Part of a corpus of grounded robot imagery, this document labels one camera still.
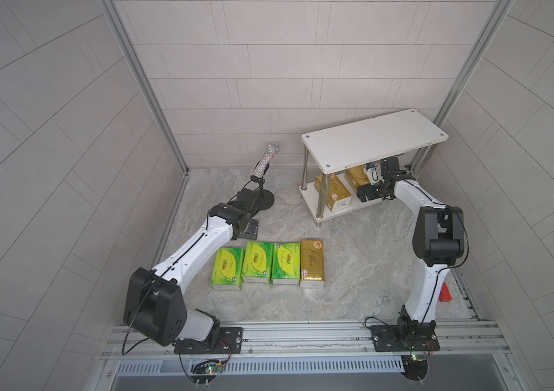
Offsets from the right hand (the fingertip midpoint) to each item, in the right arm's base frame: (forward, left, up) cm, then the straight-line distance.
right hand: (369, 187), depth 102 cm
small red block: (-43, -14, -6) cm, 46 cm away
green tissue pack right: (-30, +37, 0) cm, 48 cm away
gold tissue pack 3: (-10, +16, +6) cm, 20 cm away
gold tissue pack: (-32, +28, 0) cm, 43 cm away
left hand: (-19, +52, +6) cm, 55 cm away
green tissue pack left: (-32, +56, +1) cm, 64 cm away
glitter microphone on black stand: (+2, +44, -5) cm, 45 cm away
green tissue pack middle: (-30, +46, 0) cm, 55 cm away
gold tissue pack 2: (+2, +6, +5) cm, 8 cm away
